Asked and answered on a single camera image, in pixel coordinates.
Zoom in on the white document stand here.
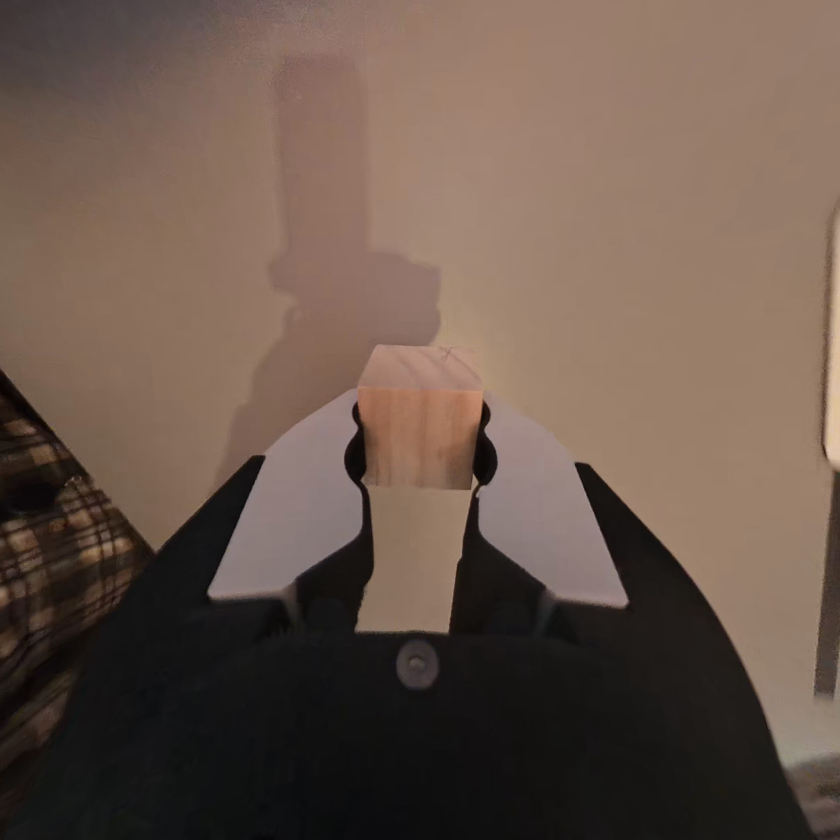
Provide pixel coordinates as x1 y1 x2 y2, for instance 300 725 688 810
820 203 840 473

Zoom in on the wooden cube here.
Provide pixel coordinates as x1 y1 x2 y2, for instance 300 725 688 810
357 344 487 492

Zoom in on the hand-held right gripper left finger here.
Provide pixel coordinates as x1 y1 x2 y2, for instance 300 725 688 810
209 388 376 631

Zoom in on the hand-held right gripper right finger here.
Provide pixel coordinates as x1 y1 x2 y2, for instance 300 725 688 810
449 392 630 636

